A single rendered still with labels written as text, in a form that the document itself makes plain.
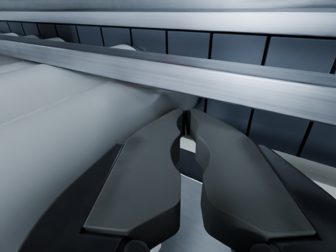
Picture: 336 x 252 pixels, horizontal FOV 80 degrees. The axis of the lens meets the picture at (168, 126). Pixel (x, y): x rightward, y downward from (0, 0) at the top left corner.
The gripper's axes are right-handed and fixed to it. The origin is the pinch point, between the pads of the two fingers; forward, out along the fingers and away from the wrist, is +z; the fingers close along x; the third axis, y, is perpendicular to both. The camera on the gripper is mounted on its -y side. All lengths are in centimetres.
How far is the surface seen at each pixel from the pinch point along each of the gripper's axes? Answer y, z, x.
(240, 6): -5.2, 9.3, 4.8
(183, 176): 11.8, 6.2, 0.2
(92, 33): -3.0, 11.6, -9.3
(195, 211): 16.9, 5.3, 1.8
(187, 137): 3.4, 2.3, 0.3
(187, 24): -4.2, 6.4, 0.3
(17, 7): -5.3, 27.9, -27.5
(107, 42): -2.3, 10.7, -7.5
